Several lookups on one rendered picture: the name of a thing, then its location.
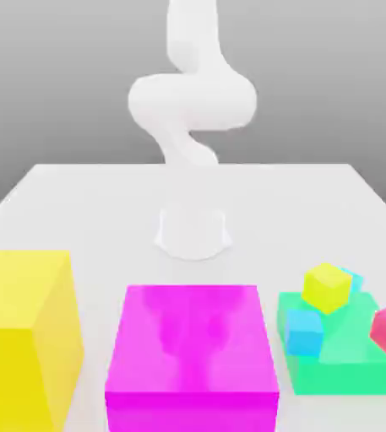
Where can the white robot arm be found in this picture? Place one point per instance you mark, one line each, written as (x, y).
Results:
(192, 101)

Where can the small yellow cube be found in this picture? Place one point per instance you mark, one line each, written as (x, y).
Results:
(326, 288)

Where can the small blue cube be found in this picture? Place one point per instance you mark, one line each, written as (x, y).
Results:
(303, 332)
(356, 280)

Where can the small green cube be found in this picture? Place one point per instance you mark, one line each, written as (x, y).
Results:
(346, 337)

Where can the large magenta box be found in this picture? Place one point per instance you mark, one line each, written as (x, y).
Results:
(191, 357)

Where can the large yellow box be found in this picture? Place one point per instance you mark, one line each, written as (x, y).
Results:
(17, 337)

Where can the large green box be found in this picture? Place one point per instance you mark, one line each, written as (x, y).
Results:
(348, 376)

